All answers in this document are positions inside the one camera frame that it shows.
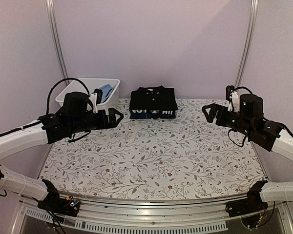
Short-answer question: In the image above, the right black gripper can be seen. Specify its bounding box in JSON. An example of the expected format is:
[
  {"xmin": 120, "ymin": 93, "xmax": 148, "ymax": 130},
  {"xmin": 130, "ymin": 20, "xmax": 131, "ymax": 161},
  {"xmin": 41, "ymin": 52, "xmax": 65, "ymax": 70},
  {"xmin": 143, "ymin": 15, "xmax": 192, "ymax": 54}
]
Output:
[{"xmin": 203, "ymin": 103, "xmax": 254, "ymax": 137}]

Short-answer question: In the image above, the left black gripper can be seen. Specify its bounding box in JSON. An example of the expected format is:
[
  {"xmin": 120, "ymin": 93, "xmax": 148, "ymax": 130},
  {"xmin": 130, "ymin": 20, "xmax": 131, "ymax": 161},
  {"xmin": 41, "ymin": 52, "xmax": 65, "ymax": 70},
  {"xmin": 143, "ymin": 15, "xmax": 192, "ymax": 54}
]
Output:
[{"xmin": 70, "ymin": 107, "xmax": 124, "ymax": 135}]

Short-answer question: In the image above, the dark blue shirt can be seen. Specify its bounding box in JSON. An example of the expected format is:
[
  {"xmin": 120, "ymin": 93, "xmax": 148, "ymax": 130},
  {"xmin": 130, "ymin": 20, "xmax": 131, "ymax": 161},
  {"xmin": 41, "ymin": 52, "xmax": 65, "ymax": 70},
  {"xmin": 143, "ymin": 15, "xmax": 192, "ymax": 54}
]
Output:
[{"xmin": 130, "ymin": 111, "xmax": 176, "ymax": 119}]

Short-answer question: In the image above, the black long sleeve shirt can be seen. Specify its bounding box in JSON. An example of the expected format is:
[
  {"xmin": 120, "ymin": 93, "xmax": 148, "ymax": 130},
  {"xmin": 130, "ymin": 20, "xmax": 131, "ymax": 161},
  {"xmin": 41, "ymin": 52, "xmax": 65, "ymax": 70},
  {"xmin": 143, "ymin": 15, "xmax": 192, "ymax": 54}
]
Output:
[{"xmin": 129, "ymin": 86, "xmax": 178, "ymax": 111}]

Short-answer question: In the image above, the black white checkered shirt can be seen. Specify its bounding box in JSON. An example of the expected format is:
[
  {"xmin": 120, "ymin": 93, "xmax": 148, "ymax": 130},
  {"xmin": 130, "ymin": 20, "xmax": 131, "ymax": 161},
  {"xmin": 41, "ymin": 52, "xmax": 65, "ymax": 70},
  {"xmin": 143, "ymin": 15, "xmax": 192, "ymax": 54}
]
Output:
[{"xmin": 130, "ymin": 109, "xmax": 176, "ymax": 116}]

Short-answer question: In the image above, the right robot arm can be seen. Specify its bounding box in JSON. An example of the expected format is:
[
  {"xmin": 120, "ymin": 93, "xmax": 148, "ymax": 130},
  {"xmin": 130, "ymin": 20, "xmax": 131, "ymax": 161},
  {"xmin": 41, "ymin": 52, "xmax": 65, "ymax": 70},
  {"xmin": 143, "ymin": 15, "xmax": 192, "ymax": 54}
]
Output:
[{"xmin": 202, "ymin": 85, "xmax": 293, "ymax": 213}]

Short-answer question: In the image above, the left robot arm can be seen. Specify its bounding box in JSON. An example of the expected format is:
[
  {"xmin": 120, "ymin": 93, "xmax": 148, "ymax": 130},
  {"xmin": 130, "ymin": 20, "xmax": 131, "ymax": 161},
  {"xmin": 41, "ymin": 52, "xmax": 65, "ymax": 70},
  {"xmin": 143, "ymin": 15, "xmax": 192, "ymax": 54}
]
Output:
[{"xmin": 0, "ymin": 78, "xmax": 124, "ymax": 212}]

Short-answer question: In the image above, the light blue shirt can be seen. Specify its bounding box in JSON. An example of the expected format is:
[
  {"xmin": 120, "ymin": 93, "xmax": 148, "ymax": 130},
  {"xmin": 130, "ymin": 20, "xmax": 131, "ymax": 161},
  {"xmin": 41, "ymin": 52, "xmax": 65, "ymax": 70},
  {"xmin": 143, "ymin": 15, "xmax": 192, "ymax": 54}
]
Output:
[{"xmin": 100, "ymin": 84, "xmax": 114, "ymax": 103}]

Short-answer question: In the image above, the white plastic bin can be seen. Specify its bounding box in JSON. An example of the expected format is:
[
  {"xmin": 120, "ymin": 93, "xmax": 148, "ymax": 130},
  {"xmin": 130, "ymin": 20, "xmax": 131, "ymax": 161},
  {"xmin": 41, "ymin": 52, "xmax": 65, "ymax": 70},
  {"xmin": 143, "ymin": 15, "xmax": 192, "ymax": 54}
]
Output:
[{"xmin": 55, "ymin": 78, "xmax": 121, "ymax": 113}]

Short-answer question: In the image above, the floral patterned tablecloth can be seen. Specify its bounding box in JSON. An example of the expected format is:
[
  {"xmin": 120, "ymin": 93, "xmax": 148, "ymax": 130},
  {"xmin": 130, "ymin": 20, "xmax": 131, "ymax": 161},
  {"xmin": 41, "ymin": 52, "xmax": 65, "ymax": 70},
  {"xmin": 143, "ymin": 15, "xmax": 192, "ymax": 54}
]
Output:
[{"xmin": 40, "ymin": 99, "xmax": 266, "ymax": 201}]

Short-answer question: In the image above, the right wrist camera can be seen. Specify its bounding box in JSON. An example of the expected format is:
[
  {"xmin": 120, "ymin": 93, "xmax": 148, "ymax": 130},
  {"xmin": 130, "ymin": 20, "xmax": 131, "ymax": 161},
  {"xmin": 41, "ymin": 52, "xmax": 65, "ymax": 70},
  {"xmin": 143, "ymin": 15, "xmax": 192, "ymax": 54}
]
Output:
[{"xmin": 226, "ymin": 85, "xmax": 240, "ymax": 113}]

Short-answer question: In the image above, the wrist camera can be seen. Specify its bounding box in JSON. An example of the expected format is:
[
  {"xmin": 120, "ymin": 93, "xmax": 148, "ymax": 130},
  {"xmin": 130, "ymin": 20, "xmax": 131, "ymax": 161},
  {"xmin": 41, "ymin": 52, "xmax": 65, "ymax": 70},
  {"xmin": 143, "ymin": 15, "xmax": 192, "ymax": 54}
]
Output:
[
  {"xmin": 226, "ymin": 85, "xmax": 240, "ymax": 113},
  {"xmin": 89, "ymin": 89, "xmax": 103, "ymax": 114}
]

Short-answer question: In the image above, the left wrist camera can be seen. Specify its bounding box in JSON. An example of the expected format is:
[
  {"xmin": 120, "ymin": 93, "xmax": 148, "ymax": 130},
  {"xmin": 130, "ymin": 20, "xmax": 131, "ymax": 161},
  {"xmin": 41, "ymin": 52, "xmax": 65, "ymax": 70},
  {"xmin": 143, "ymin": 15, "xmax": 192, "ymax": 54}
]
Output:
[{"xmin": 89, "ymin": 89, "xmax": 103, "ymax": 114}]

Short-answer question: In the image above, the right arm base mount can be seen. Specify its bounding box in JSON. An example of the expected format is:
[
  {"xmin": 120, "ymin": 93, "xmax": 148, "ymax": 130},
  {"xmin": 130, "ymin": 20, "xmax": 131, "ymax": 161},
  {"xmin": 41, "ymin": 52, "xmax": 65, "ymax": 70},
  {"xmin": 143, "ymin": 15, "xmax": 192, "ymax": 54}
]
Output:
[{"xmin": 225, "ymin": 195, "xmax": 268, "ymax": 217}]

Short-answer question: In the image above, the aluminium front rail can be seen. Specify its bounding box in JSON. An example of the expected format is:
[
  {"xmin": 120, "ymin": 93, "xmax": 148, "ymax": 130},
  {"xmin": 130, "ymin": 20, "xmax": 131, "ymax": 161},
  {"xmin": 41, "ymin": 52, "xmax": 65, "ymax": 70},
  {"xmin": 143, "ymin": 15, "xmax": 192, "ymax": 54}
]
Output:
[{"xmin": 11, "ymin": 195, "xmax": 293, "ymax": 234}]

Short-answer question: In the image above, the right aluminium frame post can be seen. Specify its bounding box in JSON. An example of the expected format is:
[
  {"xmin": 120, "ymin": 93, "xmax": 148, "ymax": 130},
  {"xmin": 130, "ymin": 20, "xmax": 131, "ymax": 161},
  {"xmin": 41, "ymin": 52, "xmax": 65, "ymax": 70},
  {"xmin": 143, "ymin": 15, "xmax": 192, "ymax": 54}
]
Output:
[{"xmin": 235, "ymin": 0, "xmax": 259, "ymax": 86}]

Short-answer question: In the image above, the aluminium frame post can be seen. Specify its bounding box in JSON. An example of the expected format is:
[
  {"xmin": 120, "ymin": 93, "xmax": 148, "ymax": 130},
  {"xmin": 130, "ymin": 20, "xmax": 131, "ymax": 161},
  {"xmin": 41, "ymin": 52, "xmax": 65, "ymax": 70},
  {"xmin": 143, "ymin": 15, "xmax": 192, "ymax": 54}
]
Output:
[
  {"xmin": 45, "ymin": 0, "xmax": 68, "ymax": 79},
  {"xmin": 235, "ymin": 0, "xmax": 259, "ymax": 86}
]

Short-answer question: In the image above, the left aluminium frame post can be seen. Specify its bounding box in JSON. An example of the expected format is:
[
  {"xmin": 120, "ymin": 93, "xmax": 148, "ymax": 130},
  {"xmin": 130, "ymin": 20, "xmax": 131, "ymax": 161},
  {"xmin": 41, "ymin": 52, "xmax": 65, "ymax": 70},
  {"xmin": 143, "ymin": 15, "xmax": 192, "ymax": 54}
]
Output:
[{"xmin": 45, "ymin": 0, "xmax": 68, "ymax": 79}]

